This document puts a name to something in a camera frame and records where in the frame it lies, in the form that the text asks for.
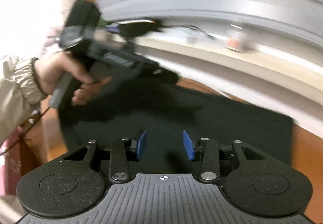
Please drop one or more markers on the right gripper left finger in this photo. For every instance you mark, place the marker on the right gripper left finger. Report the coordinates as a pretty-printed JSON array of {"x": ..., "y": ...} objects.
[{"x": 111, "y": 161}]

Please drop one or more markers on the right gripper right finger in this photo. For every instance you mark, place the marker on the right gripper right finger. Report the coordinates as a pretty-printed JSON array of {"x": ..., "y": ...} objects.
[{"x": 238, "y": 163}]

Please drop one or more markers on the black garment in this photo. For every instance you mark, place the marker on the black garment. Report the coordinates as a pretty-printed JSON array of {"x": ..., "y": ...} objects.
[{"x": 165, "y": 112}]

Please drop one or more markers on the beige jacket sleeve forearm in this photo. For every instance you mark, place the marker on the beige jacket sleeve forearm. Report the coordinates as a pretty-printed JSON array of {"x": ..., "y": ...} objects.
[{"x": 20, "y": 92}]

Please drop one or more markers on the clear bottle orange label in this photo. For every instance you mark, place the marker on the clear bottle orange label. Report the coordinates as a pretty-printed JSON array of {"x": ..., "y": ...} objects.
[{"x": 236, "y": 40}]

